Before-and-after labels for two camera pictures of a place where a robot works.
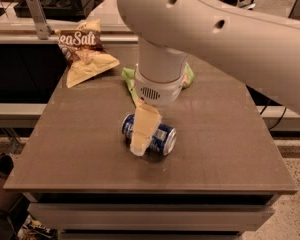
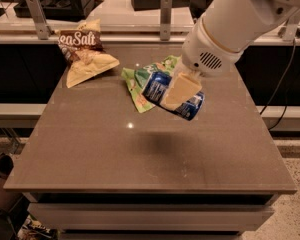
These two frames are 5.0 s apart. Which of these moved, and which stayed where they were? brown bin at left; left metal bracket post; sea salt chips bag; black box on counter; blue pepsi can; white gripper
Moved: blue pepsi can; white gripper
Stayed: brown bin at left; black box on counter; sea salt chips bag; left metal bracket post
